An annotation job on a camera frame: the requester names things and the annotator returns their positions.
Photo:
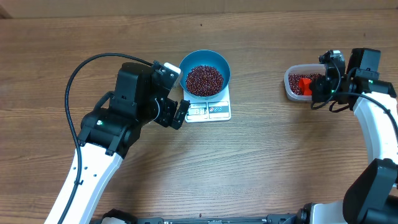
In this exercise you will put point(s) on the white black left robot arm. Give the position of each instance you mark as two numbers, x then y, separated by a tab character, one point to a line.
140	96

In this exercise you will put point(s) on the red scoop blue handle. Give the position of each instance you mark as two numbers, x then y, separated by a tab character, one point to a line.
304	85

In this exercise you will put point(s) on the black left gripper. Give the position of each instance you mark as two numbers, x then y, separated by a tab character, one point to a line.
169	107

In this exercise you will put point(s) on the blue bowl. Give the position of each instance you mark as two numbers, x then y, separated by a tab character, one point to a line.
205	57

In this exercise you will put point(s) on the red beans pile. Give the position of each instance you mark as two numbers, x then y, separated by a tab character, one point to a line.
295	77

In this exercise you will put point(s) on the red beans in bowl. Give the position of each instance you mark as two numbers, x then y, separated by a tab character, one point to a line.
204	80

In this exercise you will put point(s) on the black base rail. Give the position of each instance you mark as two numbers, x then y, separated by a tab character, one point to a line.
118	216

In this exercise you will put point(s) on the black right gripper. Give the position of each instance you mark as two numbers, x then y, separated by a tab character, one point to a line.
319	88

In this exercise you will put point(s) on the clear plastic container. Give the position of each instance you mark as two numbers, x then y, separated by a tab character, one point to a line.
303	69

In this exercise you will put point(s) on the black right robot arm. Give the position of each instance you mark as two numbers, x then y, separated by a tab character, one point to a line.
355	86

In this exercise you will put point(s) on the white kitchen scale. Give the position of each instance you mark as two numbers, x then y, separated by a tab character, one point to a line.
208	109

